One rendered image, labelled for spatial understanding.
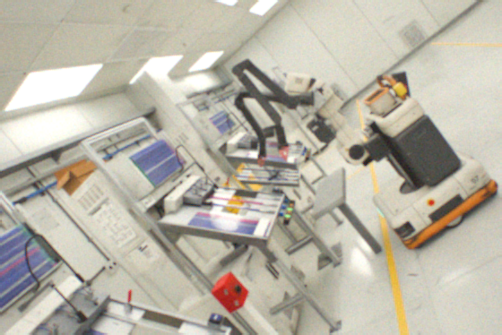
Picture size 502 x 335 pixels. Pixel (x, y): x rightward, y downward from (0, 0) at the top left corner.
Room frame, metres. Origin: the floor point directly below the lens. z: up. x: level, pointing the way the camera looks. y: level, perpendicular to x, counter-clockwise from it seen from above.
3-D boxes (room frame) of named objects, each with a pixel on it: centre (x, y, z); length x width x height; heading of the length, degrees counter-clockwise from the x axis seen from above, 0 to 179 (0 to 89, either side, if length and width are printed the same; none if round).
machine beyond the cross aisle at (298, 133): (7.29, -1.38, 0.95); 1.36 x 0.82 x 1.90; 66
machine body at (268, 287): (2.70, 0.61, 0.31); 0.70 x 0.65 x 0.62; 156
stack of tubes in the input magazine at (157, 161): (2.70, 0.48, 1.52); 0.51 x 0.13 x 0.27; 156
